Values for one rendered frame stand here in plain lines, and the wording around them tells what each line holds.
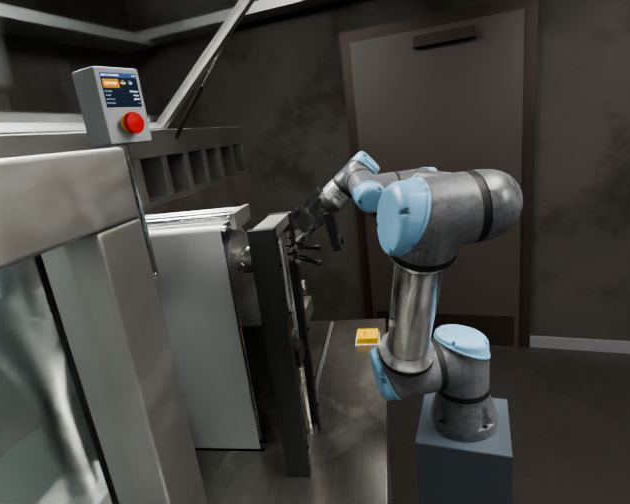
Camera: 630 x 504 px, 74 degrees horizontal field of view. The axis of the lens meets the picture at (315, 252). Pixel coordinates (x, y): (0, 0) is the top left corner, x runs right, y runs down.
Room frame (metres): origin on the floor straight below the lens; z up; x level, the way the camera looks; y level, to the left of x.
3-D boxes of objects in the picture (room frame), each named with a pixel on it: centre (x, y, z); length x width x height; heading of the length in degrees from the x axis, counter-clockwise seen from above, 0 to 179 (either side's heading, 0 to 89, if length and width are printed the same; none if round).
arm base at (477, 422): (0.84, -0.30, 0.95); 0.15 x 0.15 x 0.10
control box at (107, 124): (0.63, 0.25, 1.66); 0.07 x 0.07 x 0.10; 58
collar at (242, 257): (0.92, 0.14, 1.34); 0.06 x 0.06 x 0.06; 79
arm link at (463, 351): (0.84, -0.29, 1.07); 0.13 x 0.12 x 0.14; 96
